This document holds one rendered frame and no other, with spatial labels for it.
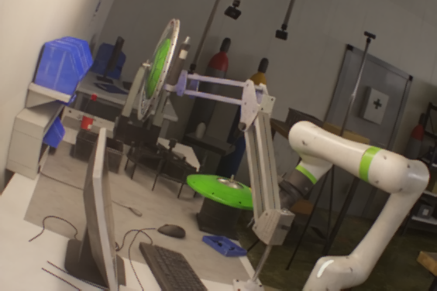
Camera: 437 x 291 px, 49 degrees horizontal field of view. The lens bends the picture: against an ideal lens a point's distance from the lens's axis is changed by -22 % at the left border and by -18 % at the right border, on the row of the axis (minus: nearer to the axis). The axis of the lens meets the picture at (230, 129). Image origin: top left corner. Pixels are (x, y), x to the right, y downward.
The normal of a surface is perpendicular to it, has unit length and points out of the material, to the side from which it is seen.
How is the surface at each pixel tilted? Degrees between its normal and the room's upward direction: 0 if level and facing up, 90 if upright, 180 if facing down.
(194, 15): 90
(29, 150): 90
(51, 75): 93
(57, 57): 93
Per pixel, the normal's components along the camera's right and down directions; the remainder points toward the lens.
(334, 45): 0.17, 0.20
